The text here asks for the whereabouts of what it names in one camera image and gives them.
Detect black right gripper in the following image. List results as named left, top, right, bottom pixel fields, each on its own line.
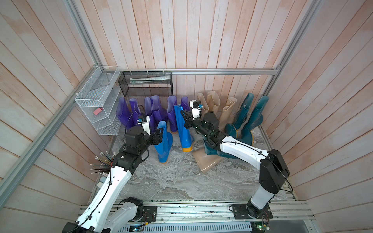
left=181, top=110, right=212, bottom=141

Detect purple rain boot back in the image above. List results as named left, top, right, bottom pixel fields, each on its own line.
left=181, top=96, right=190, bottom=111

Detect purple rain boot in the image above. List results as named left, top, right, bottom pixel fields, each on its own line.
left=167, top=95, right=178, bottom=134
left=116, top=97, right=134, bottom=130
left=151, top=95, right=168, bottom=124
left=181, top=96, right=190, bottom=111
left=129, top=98, right=143, bottom=125
left=144, top=97, right=155, bottom=133

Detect blue rain boot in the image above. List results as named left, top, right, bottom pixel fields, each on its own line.
left=174, top=105, right=195, bottom=152
left=155, top=120, right=173, bottom=164

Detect beige rain boot large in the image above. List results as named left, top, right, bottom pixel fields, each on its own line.
left=197, top=93, right=209, bottom=118

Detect blue rain boot front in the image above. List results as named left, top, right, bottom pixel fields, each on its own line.
left=174, top=105, right=195, bottom=152

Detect teal rain boot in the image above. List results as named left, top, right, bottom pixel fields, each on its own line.
left=224, top=124, right=238, bottom=139
left=233, top=93, right=254, bottom=130
left=243, top=96, right=270, bottom=130
left=204, top=129, right=253, bottom=159

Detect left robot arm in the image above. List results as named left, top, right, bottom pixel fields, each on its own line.
left=62, top=126, right=166, bottom=233

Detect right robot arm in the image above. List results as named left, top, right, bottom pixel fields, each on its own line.
left=181, top=110, right=290, bottom=216

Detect beige rain boot lying small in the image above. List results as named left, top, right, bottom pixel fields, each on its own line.
left=192, top=148, right=223, bottom=173

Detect cup of pens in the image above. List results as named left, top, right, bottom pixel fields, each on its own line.
left=90, top=151, right=117, bottom=177

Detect paper sheet in basket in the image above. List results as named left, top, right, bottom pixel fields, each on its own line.
left=129, top=75, right=172, bottom=84

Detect pink eraser block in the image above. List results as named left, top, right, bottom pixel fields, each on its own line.
left=93, top=107, right=103, bottom=116

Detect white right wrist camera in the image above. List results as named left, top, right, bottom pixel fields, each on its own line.
left=189, top=100, right=203, bottom=118

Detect black mesh wall basket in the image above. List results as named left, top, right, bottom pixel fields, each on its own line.
left=118, top=71, right=173, bottom=98

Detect white wire wall shelf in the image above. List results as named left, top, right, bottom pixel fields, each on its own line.
left=75, top=66, right=121, bottom=136

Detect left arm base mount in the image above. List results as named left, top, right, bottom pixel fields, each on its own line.
left=117, top=197, right=157, bottom=223

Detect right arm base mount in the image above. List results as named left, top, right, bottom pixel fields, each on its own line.
left=228, top=201, right=273, bottom=219

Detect aluminium frame rails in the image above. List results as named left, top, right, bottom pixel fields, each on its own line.
left=0, top=0, right=324, bottom=210

